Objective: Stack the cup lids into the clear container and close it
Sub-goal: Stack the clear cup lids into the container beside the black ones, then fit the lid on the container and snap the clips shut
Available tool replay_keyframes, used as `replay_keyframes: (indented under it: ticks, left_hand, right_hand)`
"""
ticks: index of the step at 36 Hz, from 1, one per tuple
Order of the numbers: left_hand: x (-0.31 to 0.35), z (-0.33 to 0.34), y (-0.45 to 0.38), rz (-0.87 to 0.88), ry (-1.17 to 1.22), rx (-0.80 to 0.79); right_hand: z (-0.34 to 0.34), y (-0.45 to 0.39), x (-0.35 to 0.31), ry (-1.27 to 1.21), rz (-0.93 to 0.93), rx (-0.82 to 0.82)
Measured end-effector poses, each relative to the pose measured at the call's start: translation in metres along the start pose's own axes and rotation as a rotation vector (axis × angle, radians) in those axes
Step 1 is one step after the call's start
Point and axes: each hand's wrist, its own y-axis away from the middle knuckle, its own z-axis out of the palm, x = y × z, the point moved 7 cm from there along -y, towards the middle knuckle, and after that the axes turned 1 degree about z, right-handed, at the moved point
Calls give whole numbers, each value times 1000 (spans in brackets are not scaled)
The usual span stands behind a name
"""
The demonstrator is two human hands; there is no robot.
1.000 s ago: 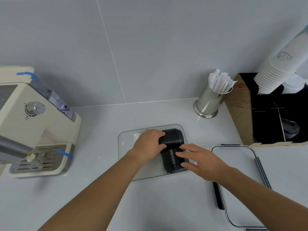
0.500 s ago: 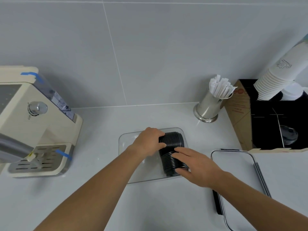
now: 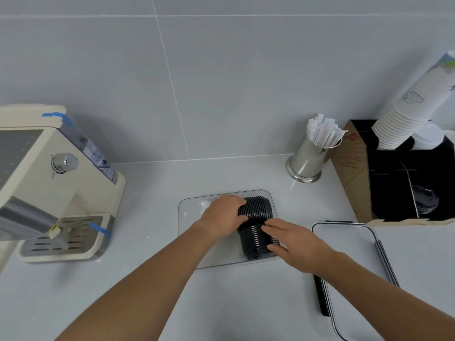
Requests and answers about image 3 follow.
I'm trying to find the stainless steel holder cup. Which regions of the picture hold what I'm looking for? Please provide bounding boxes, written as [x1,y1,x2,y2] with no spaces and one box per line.
[285,133,342,184]

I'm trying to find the black lids in organizer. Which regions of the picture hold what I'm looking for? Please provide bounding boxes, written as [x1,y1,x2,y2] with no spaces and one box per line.
[410,185,440,214]

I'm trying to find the stack of white paper cups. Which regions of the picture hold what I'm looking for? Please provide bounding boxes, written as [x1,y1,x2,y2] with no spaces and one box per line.
[371,50,455,151]

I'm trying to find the person's left hand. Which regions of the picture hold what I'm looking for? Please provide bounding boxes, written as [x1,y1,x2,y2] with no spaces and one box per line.
[197,194,249,242]

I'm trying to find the person's right hand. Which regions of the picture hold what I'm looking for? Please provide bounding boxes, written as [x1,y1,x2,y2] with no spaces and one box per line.
[261,218,342,276]

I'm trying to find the person's left forearm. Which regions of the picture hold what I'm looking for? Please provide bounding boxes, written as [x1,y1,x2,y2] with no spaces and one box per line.
[55,221,223,341]

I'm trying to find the black cardboard organizer box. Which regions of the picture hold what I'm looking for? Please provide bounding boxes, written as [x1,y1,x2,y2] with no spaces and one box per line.
[331,119,455,227]

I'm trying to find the clear container lid with latches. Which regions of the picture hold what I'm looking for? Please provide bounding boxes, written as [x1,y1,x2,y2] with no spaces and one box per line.
[311,220,401,341]

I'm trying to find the bundle of white wrapped straws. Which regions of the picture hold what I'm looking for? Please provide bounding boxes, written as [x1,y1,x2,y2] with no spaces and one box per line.
[306,113,348,149]

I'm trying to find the blue tape strip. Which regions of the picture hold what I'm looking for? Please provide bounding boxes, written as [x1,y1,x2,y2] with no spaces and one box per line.
[41,112,69,127]
[88,222,112,236]

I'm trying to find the person's right forearm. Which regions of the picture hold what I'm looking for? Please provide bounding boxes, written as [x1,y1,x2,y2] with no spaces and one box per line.
[318,251,455,341]

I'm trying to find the stack of black plastic lids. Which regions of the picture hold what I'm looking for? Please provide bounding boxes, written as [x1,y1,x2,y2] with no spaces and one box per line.
[236,196,281,260]

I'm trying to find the clear plastic tray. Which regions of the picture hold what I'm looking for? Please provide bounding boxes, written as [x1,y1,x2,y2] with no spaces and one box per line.
[178,190,282,269]

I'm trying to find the cream espresso machine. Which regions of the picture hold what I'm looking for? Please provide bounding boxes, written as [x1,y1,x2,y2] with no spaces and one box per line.
[0,104,127,263]

